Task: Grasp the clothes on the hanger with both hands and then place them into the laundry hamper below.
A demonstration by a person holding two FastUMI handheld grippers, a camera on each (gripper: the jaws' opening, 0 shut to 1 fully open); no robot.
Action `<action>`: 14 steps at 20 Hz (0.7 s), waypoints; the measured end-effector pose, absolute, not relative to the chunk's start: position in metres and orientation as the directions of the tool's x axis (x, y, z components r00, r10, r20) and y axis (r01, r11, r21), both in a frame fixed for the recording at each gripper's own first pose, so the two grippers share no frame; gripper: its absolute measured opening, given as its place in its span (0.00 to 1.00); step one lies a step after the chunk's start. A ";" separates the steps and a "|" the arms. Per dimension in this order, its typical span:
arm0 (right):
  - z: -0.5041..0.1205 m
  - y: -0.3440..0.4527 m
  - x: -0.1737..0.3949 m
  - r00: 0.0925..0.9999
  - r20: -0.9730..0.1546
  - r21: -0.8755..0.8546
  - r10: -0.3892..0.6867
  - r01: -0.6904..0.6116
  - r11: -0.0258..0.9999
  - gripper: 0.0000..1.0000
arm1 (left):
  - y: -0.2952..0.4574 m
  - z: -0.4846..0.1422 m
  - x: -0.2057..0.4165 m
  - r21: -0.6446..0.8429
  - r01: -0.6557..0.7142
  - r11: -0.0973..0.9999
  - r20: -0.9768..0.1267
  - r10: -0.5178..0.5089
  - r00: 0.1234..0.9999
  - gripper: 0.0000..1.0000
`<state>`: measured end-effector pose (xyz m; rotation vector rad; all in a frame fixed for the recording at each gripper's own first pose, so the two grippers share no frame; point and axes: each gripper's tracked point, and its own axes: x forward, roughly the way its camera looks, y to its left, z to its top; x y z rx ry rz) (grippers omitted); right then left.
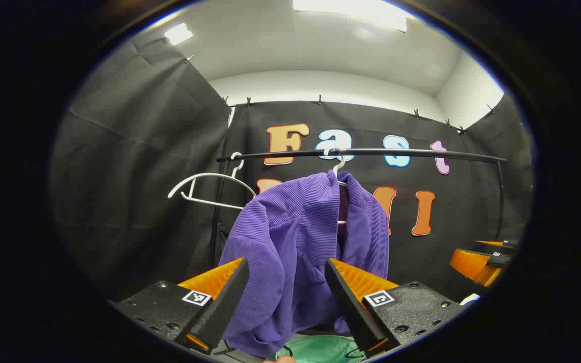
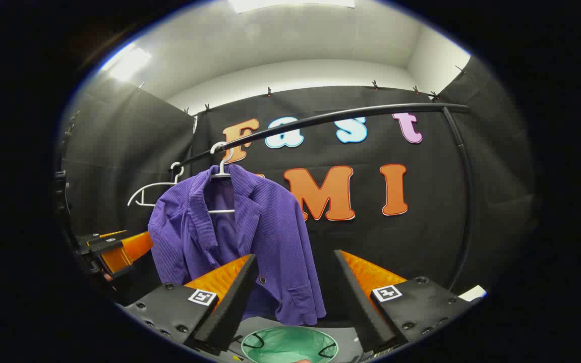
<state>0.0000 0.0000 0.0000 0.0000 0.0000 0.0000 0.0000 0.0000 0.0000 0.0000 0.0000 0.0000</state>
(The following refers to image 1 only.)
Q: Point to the black clothes rack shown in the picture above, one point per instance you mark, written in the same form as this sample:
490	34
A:
421	153

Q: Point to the small ceiling light panel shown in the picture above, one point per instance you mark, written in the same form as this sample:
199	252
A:
178	33

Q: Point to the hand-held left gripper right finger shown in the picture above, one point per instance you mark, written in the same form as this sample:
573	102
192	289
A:
353	307

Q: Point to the white plastic hanger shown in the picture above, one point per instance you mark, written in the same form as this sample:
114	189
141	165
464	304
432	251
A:
210	175
340	164

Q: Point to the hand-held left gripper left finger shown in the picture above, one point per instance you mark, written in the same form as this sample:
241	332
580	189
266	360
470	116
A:
220	307

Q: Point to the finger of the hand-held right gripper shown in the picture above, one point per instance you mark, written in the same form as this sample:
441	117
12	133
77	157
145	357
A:
474	266
500	245

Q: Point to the large ceiling light panel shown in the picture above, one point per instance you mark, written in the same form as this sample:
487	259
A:
351	10

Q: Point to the purple ribbed garment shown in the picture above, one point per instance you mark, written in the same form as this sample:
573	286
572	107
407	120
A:
290	237

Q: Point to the green laundry hamper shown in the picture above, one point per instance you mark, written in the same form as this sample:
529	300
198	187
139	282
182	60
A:
321	350

